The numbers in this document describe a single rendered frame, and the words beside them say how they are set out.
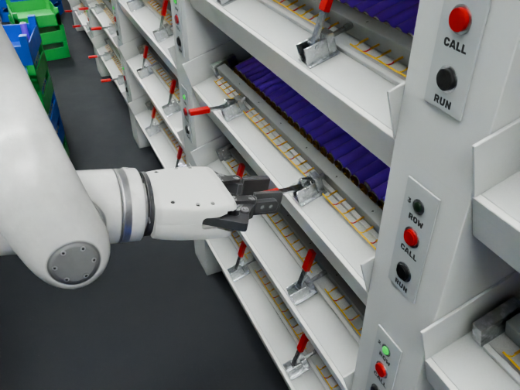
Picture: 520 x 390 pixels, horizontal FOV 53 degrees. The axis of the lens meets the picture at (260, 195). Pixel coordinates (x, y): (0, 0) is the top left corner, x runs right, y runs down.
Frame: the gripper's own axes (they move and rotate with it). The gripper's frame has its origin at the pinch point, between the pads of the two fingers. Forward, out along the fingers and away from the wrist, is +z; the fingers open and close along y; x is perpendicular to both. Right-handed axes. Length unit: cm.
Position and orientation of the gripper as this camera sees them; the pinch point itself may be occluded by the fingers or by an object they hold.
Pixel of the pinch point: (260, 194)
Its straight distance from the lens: 66.7
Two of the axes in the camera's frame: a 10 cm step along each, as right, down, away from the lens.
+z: 8.9, -0.7, 4.6
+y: 4.2, 5.3, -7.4
